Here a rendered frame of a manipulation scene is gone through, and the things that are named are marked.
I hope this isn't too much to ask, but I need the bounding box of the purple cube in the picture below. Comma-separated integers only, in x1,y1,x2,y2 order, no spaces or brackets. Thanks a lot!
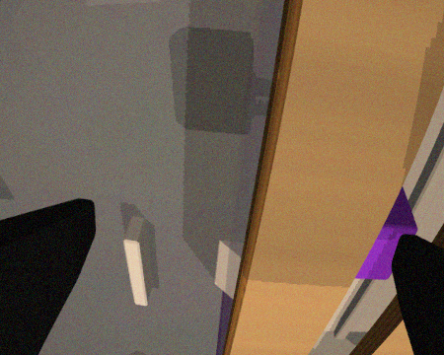
356,187,418,280

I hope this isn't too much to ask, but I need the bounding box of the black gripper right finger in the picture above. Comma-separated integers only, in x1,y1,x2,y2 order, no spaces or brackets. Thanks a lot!
391,234,444,355

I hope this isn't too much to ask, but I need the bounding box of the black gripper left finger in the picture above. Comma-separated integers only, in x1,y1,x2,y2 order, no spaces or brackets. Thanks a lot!
0,198,96,355

